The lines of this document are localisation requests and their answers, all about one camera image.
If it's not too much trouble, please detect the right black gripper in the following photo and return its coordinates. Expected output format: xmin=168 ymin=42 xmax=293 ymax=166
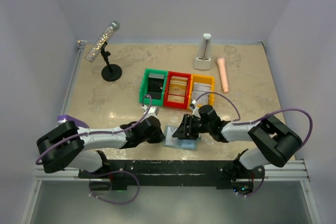
xmin=172 ymin=113 xmax=212 ymax=140

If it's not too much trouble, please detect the teal leather card holder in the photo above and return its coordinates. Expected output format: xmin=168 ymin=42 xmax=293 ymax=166
xmin=163 ymin=137 xmax=201 ymax=151

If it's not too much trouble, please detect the white VIP credit card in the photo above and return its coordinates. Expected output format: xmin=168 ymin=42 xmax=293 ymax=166
xmin=164 ymin=125 xmax=177 ymax=147

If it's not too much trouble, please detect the gold credit card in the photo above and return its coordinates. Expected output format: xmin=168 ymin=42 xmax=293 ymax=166
xmin=167 ymin=94 xmax=185 ymax=103

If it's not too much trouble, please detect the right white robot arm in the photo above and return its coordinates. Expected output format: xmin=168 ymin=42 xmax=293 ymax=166
xmin=172 ymin=105 xmax=303 ymax=178

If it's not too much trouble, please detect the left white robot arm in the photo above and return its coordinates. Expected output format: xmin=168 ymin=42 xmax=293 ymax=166
xmin=35 ymin=116 xmax=165 ymax=178

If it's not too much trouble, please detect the white cards stack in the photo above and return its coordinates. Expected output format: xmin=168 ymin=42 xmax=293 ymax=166
xmin=191 ymin=82 xmax=212 ymax=105

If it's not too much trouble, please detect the gold cards stack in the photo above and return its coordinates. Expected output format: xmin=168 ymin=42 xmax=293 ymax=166
xmin=169 ymin=76 xmax=188 ymax=96

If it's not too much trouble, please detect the black cards stack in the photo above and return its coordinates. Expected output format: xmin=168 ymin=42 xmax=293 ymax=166
xmin=146 ymin=73 xmax=165 ymax=100

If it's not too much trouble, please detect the green plastic bin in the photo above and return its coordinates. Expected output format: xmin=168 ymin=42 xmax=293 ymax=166
xmin=139 ymin=68 xmax=168 ymax=106

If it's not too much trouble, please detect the yellow plastic bin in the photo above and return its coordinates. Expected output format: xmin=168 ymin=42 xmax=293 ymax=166
xmin=187 ymin=74 xmax=215 ymax=110

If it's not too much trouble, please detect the red plastic bin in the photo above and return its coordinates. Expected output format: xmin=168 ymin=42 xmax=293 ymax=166
xmin=163 ymin=71 xmax=191 ymax=110

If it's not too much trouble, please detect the black microphone stand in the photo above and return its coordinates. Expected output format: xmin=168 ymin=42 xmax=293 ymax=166
xmin=100 ymin=42 xmax=122 ymax=82

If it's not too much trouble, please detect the purple block fixture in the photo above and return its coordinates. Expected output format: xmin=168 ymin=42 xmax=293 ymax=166
xmin=57 ymin=114 xmax=89 ymax=129

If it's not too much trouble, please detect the white metronome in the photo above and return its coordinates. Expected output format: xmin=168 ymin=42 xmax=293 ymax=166
xmin=194 ymin=33 xmax=212 ymax=70

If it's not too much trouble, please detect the pink flashlight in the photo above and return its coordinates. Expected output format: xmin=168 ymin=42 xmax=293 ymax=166
xmin=216 ymin=58 xmax=229 ymax=93

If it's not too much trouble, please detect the glitter silver microphone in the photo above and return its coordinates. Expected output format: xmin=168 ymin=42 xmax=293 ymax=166
xmin=85 ymin=20 xmax=120 ymax=63

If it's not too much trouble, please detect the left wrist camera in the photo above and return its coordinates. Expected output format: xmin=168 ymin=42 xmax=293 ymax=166
xmin=142 ymin=105 xmax=159 ymax=119

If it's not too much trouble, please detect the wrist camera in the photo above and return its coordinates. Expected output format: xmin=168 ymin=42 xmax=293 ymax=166
xmin=189 ymin=100 xmax=200 ymax=118
xmin=142 ymin=105 xmax=159 ymax=119

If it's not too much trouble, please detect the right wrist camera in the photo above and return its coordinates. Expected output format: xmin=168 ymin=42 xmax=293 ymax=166
xmin=189 ymin=100 xmax=200 ymax=118

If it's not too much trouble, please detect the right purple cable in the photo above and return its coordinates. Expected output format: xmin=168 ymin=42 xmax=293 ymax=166
xmin=191 ymin=91 xmax=313 ymax=154

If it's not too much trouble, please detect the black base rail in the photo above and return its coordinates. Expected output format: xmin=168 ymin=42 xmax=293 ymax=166
xmin=78 ymin=160 xmax=264 ymax=190

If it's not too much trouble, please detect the purple cable loop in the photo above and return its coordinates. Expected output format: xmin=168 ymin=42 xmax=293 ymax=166
xmin=88 ymin=170 xmax=141 ymax=204

